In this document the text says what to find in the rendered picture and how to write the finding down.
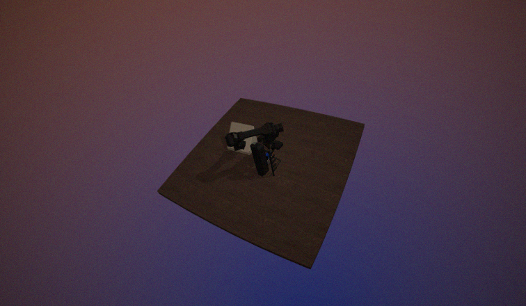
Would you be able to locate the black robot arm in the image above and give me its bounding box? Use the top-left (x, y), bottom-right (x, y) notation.
top-left (225, 122), bottom-right (284, 151)

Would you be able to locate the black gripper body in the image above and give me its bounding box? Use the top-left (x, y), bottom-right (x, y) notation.
top-left (257, 135), bottom-right (283, 150)

